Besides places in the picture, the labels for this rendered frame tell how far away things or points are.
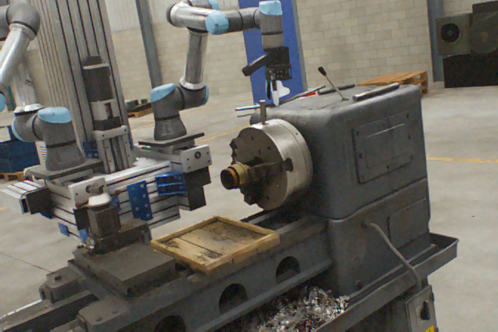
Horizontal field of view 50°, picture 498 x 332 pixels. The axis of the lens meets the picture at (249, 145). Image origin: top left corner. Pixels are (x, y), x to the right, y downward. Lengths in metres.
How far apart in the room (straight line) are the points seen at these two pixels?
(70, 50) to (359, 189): 1.32
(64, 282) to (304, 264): 0.81
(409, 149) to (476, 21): 8.50
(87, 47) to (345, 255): 1.39
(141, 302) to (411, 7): 11.39
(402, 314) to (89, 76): 1.61
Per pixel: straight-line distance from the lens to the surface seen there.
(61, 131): 2.18
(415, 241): 2.35
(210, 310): 1.74
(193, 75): 2.39
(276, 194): 1.90
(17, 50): 2.13
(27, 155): 8.74
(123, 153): 2.42
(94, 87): 2.36
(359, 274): 2.10
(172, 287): 1.55
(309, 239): 1.95
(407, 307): 2.30
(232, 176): 1.83
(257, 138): 1.89
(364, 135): 2.01
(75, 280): 1.78
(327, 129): 1.87
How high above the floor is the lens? 1.55
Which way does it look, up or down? 11 degrees down
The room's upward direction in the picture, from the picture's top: 9 degrees counter-clockwise
